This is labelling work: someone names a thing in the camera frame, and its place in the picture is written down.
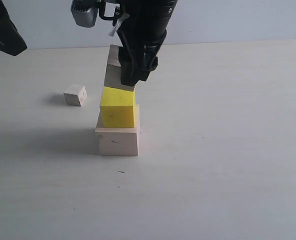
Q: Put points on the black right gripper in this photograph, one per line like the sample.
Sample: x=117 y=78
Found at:
x=142 y=35

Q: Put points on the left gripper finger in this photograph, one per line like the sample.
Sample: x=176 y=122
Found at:
x=11 y=42

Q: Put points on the medium wooden cube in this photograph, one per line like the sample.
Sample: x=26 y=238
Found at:
x=113 y=71

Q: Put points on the yellow foam cube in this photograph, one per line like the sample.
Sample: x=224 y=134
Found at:
x=118 y=108

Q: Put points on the small wooden cube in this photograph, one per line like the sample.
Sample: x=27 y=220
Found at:
x=75 y=95

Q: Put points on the large wooden cube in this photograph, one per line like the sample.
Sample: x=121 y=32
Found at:
x=118 y=141

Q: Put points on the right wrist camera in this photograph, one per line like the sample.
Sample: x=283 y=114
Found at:
x=84 y=12

